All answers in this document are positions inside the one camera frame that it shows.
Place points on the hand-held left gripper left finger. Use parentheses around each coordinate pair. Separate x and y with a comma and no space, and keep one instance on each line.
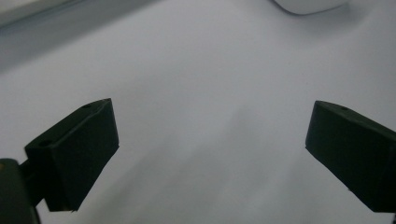
(74,161)

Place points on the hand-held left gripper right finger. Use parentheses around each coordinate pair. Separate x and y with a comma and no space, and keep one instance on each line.
(355,155)

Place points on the white container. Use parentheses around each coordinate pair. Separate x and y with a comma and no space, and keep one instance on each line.
(306,5)

